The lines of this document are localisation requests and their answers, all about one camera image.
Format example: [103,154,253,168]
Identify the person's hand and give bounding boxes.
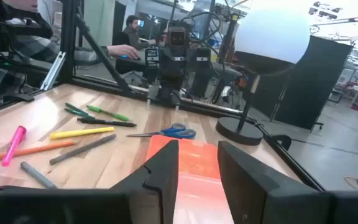
[107,44,141,60]

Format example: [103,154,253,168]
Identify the pink highlighter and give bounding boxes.
[1,125,27,167]

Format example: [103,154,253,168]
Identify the person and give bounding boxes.
[0,0,141,94]
[122,14,157,50]

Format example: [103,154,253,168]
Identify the black partition panel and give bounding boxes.
[270,35,354,131]

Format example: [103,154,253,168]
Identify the orange pencil blue eraser cap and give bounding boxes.
[0,140,76,165]

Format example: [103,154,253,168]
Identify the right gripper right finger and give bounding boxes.
[218,140,335,224]

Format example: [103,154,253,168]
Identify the light grey marker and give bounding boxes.
[19,161,58,190]

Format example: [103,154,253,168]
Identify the dark grey marker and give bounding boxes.
[48,133,117,166]

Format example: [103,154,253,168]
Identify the orange plastic tray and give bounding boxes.
[144,134,222,181]

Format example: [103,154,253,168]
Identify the yellow highlighter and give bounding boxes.
[48,126,116,140]

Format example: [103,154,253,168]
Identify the blue handled scissors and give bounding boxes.
[126,122,197,140]

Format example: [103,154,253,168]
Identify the light green pen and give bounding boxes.
[86,105,132,123]

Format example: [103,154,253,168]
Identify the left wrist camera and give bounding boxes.
[166,26,190,48]

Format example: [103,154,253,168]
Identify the black pen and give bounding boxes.
[76,117,137,128]
[0,185,58,192]

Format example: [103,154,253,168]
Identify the silver aluminium extrusion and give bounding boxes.
[40,51,67,91]

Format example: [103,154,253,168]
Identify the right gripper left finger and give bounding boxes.
[110,139,180,224]

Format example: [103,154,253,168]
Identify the dark green pen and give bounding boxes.
[65,103,90,115]
[63,108,96,120]

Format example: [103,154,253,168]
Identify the black cable clamp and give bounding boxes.
[272,134,292,152]

